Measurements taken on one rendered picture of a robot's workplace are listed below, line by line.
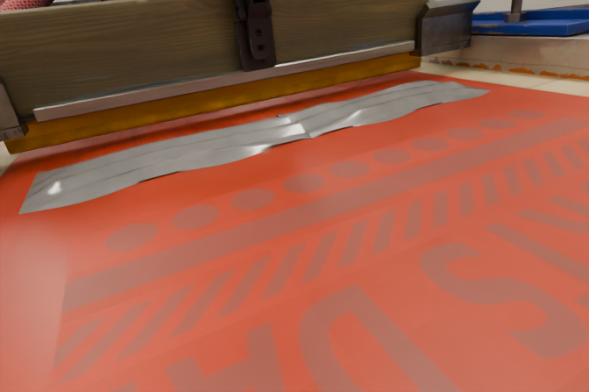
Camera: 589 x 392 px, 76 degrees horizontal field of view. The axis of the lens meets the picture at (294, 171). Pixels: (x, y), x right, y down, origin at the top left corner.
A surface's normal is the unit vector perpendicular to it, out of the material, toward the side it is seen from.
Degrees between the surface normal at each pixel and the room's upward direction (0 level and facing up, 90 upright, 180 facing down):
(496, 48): 90
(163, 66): 90
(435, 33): 90
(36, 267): 0
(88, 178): 30
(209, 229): 0
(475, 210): 0
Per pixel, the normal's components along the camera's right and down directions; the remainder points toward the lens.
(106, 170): 0.22, -0.64
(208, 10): 0.43, 0.33
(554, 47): -0.90, 0.26
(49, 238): -0.11, -0.91
